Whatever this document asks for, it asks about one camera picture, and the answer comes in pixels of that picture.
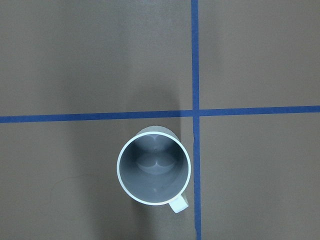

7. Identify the white mug with handle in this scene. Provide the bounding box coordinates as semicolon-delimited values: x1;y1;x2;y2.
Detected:
116;125;192;214

